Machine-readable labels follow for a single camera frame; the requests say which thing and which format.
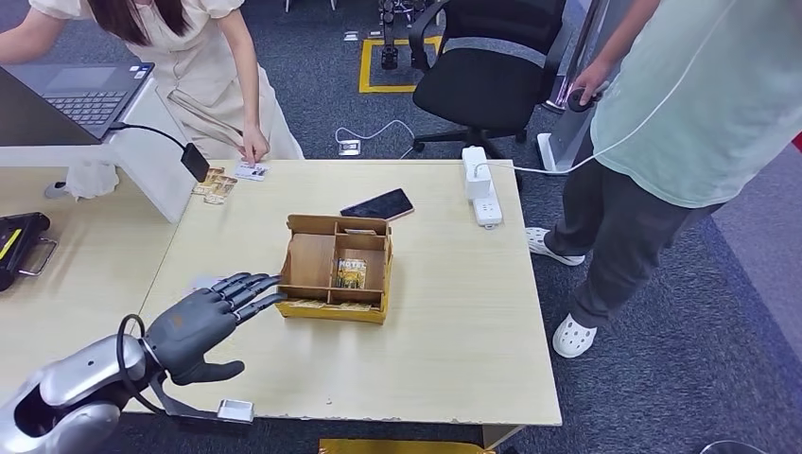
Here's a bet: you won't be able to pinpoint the person's right hand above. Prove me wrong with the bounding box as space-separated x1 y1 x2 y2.
573 59 612 105

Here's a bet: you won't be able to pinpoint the person's left hand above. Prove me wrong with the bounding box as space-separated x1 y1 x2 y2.
237 125 271 167

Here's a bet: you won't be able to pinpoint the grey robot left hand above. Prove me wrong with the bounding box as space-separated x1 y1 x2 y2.
142 272 288 387

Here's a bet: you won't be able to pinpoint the black round handle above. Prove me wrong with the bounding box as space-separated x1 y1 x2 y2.
567 86 606 114

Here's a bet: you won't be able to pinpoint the hotel key card autumn trees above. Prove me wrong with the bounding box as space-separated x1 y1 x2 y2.
335 257 369 290

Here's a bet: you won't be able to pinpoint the grey card reader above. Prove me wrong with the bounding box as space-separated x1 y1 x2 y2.
184 274 227 299

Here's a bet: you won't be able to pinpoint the person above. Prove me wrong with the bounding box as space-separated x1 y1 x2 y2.
0 0 306 168
526 0 802 359

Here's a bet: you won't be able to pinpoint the black power adapter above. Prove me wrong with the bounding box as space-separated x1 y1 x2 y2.
180 142 211 183

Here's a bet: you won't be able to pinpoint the silver floor stand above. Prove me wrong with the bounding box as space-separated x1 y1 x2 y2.
535 0 612 174

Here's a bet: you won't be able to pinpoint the white laptop riser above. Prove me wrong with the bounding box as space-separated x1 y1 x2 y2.
0 78 199 224

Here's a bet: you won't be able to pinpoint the black office chair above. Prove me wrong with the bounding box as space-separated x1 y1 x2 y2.
408 0 568 159

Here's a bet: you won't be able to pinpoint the wooden compartment box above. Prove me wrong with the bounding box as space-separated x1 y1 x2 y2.
275 214 394 325

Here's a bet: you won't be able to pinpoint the black smartphone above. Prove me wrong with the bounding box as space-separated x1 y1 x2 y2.
340 188 416 222

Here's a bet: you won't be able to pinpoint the yellow floor tape square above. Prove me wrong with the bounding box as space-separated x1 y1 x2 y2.
358 36 443 96

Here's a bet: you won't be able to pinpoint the white charger plug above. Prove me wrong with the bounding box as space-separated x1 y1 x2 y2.
465 163 493 201

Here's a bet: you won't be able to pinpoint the black equipment base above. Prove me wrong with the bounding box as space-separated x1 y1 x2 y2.
377 0 433 72

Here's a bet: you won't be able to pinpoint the white crumpled tissue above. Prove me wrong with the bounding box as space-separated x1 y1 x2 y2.
64 161 120 201

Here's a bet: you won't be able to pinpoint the white power strip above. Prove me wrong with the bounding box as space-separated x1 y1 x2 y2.
462 146 504 230

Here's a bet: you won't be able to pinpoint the white clog shoe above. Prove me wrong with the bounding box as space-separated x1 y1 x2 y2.
550 313 598 359
526 227 585 269

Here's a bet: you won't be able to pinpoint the dark grey laptop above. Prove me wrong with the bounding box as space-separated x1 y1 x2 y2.
0 61 156 148

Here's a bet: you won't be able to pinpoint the black device with yellow label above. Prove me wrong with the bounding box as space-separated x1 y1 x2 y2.
0 211 59 292

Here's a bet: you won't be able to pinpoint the yellow board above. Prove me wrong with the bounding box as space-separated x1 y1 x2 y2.
318 438 497 454

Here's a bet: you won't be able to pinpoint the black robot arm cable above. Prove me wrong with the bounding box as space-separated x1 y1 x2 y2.
116 314 166 416

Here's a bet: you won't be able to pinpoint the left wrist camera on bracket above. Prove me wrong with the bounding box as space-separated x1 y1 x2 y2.
149 375 255 433

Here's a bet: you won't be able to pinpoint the black laptop power cable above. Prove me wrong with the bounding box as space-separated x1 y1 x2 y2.
109 122 189 151

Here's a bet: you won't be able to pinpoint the white charging cable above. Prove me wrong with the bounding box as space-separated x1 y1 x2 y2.
474 49 698 178

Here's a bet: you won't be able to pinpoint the white floor cable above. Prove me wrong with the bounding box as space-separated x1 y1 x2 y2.
334 118 418 159

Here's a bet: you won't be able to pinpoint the metal ring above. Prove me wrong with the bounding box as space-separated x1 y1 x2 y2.
698 441 769 454

